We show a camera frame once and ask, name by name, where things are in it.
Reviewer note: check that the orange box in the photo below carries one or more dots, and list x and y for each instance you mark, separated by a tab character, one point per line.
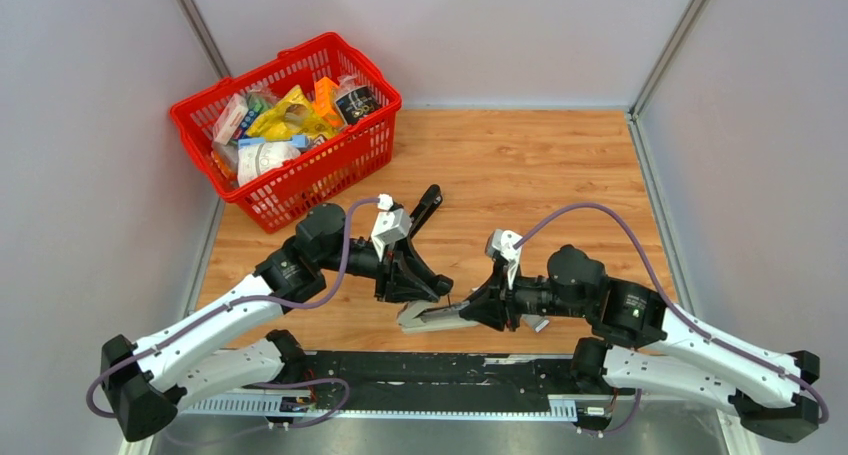
324	102

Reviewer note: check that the white pink box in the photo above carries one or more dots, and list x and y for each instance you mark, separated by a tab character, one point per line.
230	119

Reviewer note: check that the yellow snack bag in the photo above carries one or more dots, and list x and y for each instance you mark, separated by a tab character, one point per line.
292	115

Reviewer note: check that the black and grey stapler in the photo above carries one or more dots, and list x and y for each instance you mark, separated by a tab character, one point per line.
421	316

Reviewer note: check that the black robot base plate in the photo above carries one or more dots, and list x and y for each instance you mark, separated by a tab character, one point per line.
429	382

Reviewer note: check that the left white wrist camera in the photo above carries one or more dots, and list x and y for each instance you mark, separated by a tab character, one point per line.
392	224

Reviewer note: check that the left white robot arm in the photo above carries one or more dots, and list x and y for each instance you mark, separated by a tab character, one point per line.
148	381

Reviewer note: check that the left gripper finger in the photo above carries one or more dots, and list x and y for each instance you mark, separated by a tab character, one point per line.
395	293
439	284

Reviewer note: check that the red plastic shopping basket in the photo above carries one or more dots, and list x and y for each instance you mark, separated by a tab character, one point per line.
284	194

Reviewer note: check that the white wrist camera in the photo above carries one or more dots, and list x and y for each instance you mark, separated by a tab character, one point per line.
503	244
392	224

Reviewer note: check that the black labelled package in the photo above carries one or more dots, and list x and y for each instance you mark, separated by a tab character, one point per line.
356	103

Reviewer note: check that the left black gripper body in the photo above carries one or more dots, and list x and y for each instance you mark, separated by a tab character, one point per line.
388	267

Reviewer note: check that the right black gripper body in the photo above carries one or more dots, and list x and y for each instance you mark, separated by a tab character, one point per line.
518	299

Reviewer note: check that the white round package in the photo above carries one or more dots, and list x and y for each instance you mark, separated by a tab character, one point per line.
257	159

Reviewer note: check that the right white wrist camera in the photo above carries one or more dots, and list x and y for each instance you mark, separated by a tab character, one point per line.
503	244

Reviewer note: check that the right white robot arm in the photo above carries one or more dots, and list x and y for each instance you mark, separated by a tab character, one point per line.
641	342

